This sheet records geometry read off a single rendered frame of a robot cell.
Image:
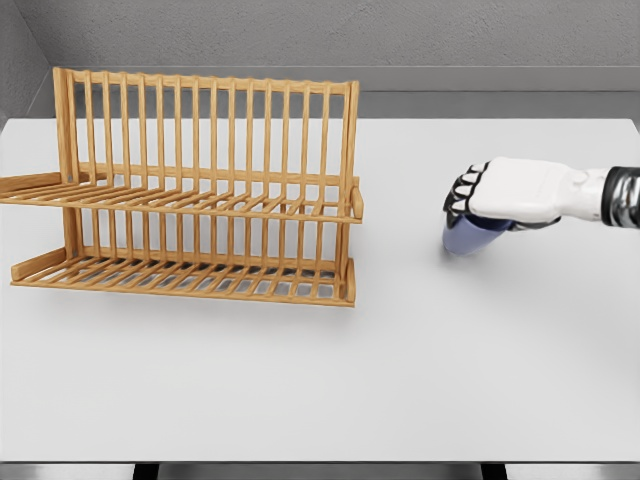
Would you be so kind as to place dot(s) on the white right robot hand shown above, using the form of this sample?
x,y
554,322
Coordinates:
x,y
515,187

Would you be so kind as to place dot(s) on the blue cup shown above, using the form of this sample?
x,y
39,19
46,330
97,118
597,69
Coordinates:
x,y
467,237

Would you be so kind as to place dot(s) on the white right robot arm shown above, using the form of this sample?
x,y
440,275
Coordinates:
x,y
607,194

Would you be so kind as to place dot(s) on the wooden two-tier dish rack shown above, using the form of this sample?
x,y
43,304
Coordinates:
x,y
200,190

